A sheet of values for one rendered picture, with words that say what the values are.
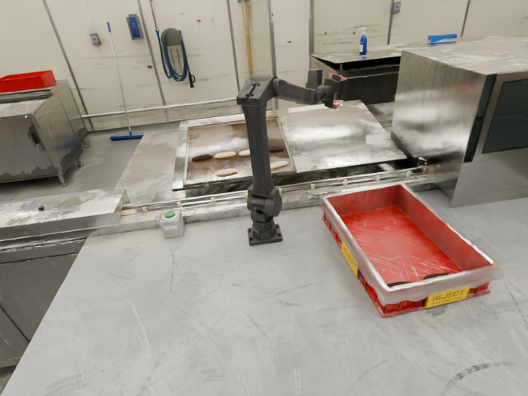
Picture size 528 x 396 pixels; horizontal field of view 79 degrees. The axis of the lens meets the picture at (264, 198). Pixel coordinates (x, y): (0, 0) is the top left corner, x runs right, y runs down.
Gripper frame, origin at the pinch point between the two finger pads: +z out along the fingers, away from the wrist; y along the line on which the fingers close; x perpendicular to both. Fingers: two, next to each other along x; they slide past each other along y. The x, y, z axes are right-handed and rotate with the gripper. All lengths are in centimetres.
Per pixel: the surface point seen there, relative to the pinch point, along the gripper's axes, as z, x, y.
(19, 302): -142, -36, 82
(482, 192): 12, 63, 24
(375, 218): -22, 45, 34
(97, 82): -32, -407, 75
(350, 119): 22.1, -10.8, 20.1
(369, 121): 28.3, -2.9, 19.6
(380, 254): -37, 58, 35
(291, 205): -41, 19, 36
